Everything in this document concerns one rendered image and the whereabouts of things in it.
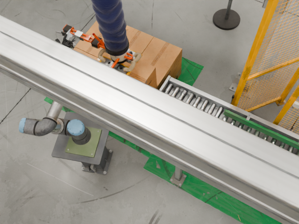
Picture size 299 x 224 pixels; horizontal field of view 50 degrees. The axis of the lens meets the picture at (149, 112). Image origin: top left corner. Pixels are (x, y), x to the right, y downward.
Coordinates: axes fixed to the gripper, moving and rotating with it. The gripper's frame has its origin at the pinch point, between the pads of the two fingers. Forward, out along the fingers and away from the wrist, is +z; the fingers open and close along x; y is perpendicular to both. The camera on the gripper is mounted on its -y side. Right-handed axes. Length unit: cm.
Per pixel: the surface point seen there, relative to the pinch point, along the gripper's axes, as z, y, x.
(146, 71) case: 30, 51, -63
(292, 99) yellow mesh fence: 58, 189, -52
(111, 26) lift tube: 12.9, 34.3, 14.5
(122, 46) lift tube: 17.7, 37.4, -14.8
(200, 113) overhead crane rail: -98, 150, 164
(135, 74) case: 22, 42, -63
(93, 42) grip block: 19.8, 0.5, -32.1
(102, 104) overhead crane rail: -104, 134, 164
